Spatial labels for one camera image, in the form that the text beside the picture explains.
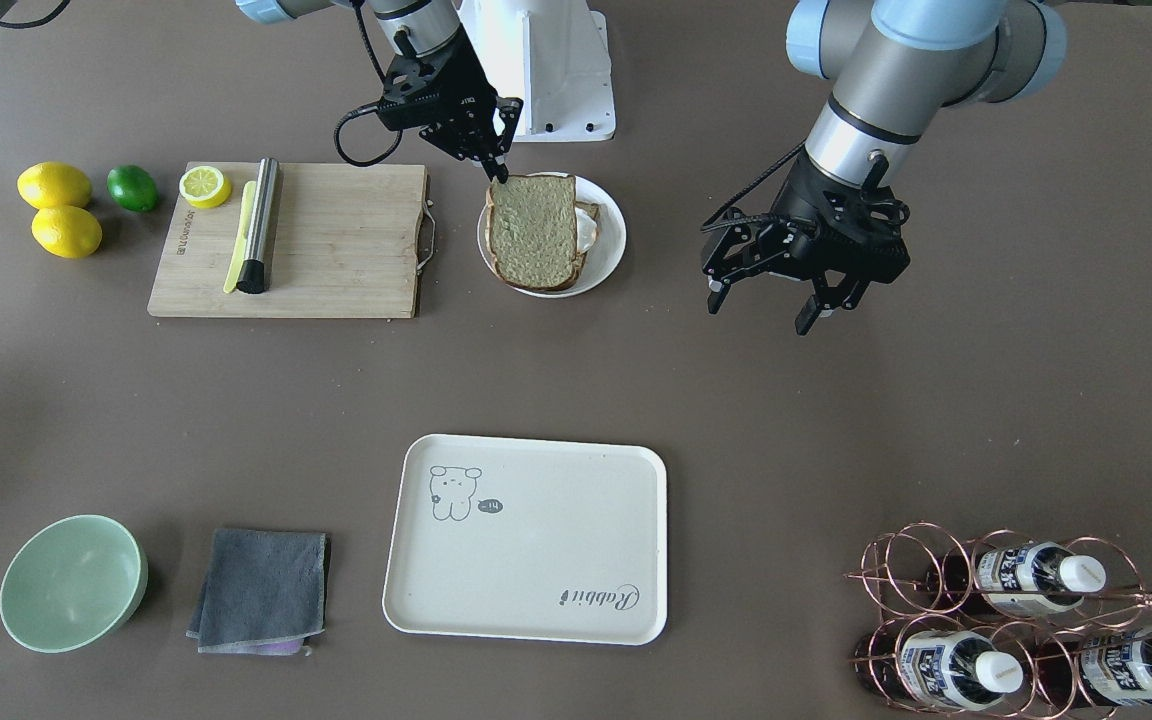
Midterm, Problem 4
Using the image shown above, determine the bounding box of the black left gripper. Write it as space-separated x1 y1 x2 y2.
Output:
702 150 910 336

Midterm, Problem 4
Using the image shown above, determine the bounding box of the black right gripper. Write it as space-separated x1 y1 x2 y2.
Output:
378 40 524 184

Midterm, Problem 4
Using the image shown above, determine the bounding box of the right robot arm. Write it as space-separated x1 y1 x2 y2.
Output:
333 1 524 184

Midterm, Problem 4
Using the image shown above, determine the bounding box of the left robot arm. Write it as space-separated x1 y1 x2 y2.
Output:
702 1 1068 334

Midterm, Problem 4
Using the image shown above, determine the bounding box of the cream rabbit tray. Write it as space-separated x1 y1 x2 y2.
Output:
381 434 668 646

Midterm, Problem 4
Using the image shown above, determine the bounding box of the fried egg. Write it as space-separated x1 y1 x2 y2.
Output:
575 209 599 258

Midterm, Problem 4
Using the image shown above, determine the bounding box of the white round plate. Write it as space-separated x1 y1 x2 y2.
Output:
477 172 627 297

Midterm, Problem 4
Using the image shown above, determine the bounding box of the bamboo cutting board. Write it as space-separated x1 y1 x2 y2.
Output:
147 161 429 319

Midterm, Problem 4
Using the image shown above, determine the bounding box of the steel muddler black tip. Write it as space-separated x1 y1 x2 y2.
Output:
236 158 282 293

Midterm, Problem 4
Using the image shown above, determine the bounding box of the half lemon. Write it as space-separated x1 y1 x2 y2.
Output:
179 165 233 209

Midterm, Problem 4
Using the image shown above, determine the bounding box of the green lime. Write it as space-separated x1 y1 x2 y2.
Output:
106 164 159 213

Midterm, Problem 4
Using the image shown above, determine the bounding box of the tea bottle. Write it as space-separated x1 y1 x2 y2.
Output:
852 629 1025 711
926 541 1108 617
1032 626 1152 708

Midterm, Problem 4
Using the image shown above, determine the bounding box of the yellow lemon lower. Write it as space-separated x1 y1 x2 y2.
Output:
31 206 103 259

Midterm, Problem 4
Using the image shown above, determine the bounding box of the yellow lemon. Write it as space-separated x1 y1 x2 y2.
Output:
31 206 103 259
15 161 92 209

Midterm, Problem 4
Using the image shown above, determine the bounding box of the yellow lemon upper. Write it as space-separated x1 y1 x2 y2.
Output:
15 161 92 209

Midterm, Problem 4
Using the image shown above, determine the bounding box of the grey folded cloth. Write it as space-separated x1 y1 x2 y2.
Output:
185 528 329 655

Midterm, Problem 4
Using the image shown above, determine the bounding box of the mint green bowl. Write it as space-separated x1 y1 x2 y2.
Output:
0 514 147 653

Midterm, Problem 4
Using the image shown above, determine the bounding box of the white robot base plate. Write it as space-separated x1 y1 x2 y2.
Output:
458 1 617 143

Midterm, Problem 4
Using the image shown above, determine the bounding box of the copper wire bottle rack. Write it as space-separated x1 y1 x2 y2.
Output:
850 521 1152 719

